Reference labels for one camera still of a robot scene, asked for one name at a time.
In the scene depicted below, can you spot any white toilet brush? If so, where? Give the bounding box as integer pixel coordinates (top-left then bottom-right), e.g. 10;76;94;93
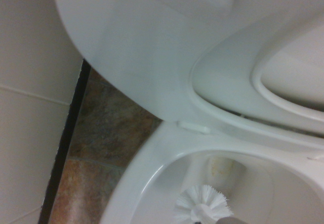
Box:
173;184;256;224

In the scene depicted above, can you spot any white toilet tank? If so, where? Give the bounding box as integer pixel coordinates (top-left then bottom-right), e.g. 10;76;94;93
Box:
54;3;195;123

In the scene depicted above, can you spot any white toilet bowl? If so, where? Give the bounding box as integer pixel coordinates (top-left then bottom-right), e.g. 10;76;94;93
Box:
101;120;324;224

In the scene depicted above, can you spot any white toilet seat cover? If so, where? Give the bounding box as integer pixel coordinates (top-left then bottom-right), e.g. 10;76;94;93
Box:
259;18;324;113

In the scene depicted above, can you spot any white toilet seat ring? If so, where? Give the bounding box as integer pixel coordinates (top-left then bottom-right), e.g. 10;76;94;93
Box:
177;13;324;140

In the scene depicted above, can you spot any black wall baseboard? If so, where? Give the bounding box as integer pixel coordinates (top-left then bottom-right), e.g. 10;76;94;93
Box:
39;58;92;224

